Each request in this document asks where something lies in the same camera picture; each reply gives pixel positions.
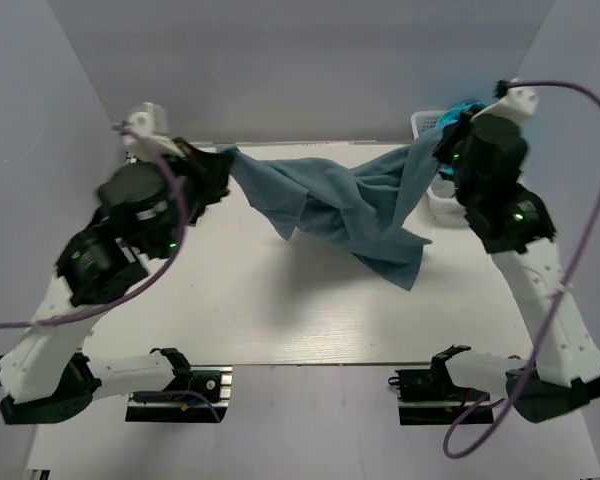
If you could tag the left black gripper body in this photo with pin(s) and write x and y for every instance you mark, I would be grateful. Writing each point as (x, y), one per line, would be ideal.
(203, 187)

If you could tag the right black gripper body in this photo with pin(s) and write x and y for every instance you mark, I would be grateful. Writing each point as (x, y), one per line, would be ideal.
(448, 146)

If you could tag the grey-blue t-shirt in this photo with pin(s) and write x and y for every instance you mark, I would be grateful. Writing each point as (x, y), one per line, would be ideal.
(360, 209)

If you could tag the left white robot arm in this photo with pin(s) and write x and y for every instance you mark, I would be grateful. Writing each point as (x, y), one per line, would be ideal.
(144, 209)

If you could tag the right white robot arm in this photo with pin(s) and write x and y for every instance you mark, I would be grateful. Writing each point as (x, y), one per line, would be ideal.
(486, 150)

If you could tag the turquoise t-shirt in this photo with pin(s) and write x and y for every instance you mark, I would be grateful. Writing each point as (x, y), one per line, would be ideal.
(452, 115)

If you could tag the white plastic laundry basket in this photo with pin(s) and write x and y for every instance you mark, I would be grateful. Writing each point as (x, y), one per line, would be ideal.
(440, 195)

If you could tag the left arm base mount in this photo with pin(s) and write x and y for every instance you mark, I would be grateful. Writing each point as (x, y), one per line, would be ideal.
(201, 398)

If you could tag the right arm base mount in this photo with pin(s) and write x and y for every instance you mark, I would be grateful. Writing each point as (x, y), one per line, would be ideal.
(422, 403)

